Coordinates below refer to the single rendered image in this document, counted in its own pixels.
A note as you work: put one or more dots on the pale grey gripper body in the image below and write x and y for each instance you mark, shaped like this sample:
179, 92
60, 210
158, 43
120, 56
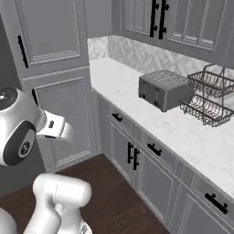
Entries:
67, 131

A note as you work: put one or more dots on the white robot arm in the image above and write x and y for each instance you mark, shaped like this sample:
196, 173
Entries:
58, 195

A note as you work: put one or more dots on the grey panelled cupboard door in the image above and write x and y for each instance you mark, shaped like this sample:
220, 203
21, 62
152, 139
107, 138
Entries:
70, 115

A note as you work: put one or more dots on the grey base cupboard door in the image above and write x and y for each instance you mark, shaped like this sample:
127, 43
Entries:
201, 216
119, 149
158, 186

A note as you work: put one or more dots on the grey drawer front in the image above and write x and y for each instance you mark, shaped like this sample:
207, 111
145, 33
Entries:
213, 195
166, 152
125, 120

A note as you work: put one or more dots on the tall grey cupboard door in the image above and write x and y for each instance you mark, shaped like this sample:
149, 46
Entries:
51, 27

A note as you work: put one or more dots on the grey toaster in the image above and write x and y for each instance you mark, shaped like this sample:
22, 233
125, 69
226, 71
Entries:
166, 88

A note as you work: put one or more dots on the grey wall cupboard door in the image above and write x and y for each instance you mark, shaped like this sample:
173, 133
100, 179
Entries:
198, 21
137, 15

